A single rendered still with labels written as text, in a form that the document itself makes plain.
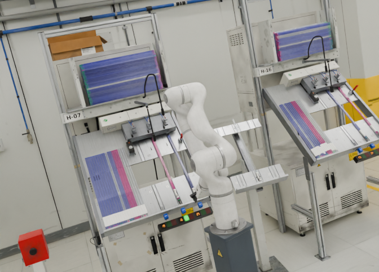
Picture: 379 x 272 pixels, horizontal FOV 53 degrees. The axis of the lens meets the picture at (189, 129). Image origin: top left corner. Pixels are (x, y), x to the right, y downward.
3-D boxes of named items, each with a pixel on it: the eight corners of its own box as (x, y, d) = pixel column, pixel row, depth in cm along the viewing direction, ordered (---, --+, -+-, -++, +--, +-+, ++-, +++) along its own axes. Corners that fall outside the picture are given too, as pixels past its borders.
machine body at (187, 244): (215, 276, 278) (198, 196, 266) (120, 314, 257) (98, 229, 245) (185, 241, 339) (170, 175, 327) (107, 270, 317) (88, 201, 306)
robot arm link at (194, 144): (206, 129, 219) (227, 178, 210) (181, 136, 214) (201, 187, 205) (210, 122, 211) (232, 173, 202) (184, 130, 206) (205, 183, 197)
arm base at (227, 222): (254, 223, 192) (248, 189, 188) (224, 239, 183) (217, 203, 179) (231, 214, 208) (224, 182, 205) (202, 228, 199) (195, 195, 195)
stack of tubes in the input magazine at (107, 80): (163, 88, 263) (155, 49, 258) (89, 105, 248) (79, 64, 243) (159, 88, 275) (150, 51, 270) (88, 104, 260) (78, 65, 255)
